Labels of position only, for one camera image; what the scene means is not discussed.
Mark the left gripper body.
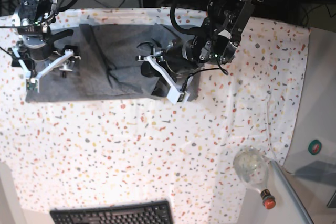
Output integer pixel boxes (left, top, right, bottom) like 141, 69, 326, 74
152, 39, 199, 78

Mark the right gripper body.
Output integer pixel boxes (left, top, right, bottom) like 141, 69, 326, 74
23, 36, 56, 62

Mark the grey t-shirt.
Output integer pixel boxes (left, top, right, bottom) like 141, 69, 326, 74
25, 24, 189, 103

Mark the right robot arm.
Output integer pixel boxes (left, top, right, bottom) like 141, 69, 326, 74
9, 0, 80, 78

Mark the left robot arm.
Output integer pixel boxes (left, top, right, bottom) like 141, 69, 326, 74
151, 0, 263, 77

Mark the terrazzo pattern tablecloth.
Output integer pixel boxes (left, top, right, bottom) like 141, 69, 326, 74
1, 18, 310, 223

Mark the clear bottle with red cap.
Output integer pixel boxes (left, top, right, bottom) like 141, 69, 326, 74
233, 146, 276, 210

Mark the black keyboard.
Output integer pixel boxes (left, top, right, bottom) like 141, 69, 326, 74
49, 201, 174, 224

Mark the green tape roll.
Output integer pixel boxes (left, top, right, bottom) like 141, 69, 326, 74
308, 140, 322, 155

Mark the grey metal bar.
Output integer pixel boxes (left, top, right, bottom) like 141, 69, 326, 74
269, 161, 313, 223

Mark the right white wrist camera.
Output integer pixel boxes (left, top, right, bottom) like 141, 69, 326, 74
8, 45, 73, 93

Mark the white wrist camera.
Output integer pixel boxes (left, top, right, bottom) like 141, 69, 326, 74
136, 55, 190, 104
8, 45, 73, 93

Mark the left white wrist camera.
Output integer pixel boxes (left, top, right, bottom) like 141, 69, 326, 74
136, 55, 190, 104

